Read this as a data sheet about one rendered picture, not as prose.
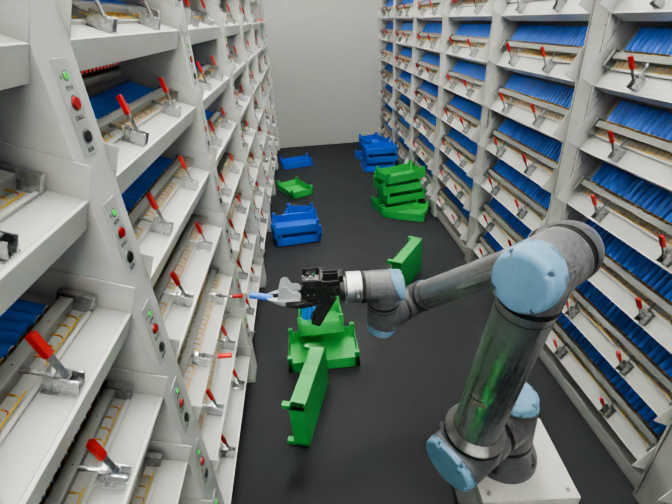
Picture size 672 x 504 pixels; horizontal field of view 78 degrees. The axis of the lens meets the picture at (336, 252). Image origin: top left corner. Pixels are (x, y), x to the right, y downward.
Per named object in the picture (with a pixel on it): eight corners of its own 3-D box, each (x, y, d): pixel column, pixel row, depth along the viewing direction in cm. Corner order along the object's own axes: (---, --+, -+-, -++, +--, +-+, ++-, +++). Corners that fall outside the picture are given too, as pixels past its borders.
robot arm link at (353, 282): (358, 291, 121) (362, 310, 113) (341, 292, 121) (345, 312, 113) (358, 264, 117) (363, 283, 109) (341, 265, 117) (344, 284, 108)
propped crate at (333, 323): (300, 314, 208) (298, 299, 207) (339, 310, 209) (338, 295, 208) (298, 336, 179) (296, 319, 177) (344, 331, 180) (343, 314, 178)
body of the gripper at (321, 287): (299, 268, 115) (342, 265, 116) (301, 293, 119) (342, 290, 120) (299, 282, 108) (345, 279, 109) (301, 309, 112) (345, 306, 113)
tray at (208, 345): (229, 286, 147) (235, 264, 143) (193, 435, 94) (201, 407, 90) (171, 273, 142) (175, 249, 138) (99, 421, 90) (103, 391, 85)
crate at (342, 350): (354, 334, 193) (353, 321, 189) (360, 365, 175) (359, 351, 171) (290, 341, 191) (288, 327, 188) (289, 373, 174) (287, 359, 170)
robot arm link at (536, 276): (503, 467, 113) (622, 247, 68) (460, 508, 105) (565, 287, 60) (459, 425, 123) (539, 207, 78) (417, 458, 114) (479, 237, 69)
